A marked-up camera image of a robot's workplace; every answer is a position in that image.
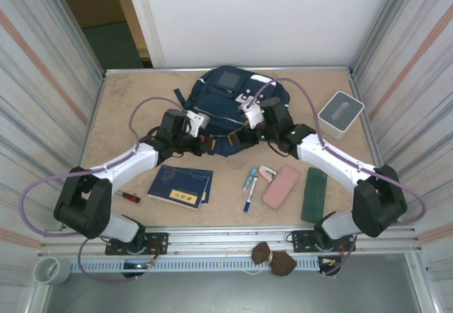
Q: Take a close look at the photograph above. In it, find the teal glue stick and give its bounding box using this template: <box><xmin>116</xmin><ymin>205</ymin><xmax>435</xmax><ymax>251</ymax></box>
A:
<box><xmin>242</xmin><ymin>166</ymin><xmax>258</xmax><ymax>190</ymax></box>

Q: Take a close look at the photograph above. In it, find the plain blue notebook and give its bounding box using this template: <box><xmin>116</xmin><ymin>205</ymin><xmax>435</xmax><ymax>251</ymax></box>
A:
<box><xmin>197</xmin><ymin>170</ymin><xmax>214</xmax><ymax>206</ymax></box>

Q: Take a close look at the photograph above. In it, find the blue notebook with yellow label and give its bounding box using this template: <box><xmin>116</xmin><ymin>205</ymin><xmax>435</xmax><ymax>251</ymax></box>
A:
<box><xmin>147</xmin><ymin>165</ymin><xmax>210</xmax><ymax>210</ymax></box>

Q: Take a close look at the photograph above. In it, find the navy blue backpack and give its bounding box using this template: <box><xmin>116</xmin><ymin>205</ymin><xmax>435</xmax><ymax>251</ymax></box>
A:
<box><xmin>172</xmin><ymin>65</ymin><xmax>293</xmax><ymax>158</ymax></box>

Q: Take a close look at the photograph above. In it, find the blue white marker pen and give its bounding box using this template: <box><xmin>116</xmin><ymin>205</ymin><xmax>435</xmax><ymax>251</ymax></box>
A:
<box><xmin>242</xmin><ymin>181</ymin><xmax>258</xmax><ymax>213</ymax></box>

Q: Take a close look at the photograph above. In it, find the pink pencil case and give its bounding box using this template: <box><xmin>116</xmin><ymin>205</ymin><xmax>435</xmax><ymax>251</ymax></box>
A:
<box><xmin>261</xmin><ymin>166</ymin><xmax>301</xmax><ymax>210</ymax></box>

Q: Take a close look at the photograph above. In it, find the green pencil case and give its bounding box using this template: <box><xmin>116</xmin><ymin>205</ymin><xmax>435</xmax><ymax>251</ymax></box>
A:
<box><xmin>300</xmin><ymin>166</ymin><xmax>328</xmax><ymax>222</ymax></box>

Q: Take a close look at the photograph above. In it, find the brown cloth bag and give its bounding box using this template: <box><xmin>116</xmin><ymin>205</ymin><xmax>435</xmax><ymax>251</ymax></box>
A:
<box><xmin>250</xmin><ymin>241</ymin><xmax>297</xmax><ymax>278</ymax></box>

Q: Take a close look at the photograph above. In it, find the pink white correction tape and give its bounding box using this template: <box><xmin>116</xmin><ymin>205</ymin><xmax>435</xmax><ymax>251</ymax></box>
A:
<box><xmin>258</xmin><ymin>165</ymin><xmax>277</xmax><ymax>183</ymax></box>

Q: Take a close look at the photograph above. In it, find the white grey tissue box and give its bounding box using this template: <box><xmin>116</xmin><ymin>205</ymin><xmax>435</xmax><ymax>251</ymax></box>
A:
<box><xmin>317</xmin><ymin>91</ymin><xmax>365</xmax><ymax>140</ymax></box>

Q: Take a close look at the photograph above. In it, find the red black screwdriver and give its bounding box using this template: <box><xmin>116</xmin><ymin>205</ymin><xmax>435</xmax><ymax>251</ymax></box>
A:
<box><xmin>115</xmin><ymin>190</ymin><xmax>142</xmax><ymax>204</ymax></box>

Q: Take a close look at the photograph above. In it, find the grey plastic cup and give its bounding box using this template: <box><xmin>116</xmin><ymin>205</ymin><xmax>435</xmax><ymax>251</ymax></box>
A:
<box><xmin>33</xmin><ymin>256</ymin><xmax>71</xmax><ymax>285</ymax></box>

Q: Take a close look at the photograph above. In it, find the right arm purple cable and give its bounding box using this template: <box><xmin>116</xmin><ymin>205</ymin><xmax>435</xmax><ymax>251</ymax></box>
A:
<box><xmin>247</xmin><ymin>77</ymin><xmax>428</xmax><ymax>277</ymax></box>

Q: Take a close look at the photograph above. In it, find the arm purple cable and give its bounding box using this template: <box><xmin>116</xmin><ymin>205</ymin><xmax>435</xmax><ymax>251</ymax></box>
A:
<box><xmin>18</xmin><ymin>96</ymin><xmax>187</xmax><ymax>284</ymax></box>
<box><xmin>247</xmin><ymin>77</ymin><xmax>428</xmax><ymax>277</ymax></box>

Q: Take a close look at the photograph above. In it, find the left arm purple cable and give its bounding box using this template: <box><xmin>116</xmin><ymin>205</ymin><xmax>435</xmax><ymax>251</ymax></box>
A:
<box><xmin>18</xmin><ymin>96</ymin><xmax>187</xmax><ymax>284</ymax></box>

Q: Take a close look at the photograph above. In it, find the aluminium front rail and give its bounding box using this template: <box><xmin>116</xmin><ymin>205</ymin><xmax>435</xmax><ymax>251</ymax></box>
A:
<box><xmin>40</xmin><ymin>224</ymin><xmax>422</xmax><ymax>256</ymax></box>

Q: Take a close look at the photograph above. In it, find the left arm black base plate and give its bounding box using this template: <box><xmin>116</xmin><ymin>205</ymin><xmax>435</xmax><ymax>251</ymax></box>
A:
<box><xmin>105</xmin><ymin>232</ymin><xmax>169</xmax><ymax>256</ymax></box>

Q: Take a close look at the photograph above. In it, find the white string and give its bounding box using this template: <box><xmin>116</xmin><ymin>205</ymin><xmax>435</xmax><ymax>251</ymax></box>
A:
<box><xmin>216</xmin><ymin>249</ymin><xmax>273</xmax><ymax>277</ymax></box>

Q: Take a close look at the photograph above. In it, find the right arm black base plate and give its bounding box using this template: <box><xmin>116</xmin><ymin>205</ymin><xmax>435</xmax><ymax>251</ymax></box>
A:
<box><xmin>290</xmin><ymin>229</ymin><xmax>357</xmax><ymax>254</ymax></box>

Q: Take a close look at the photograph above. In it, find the slotted grey cable tray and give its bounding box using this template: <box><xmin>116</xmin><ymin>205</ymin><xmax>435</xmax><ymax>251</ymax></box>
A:
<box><xmin>69</xmin><ymin>256</ymin><xmax>343</xmax><ymax>273</ymax></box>

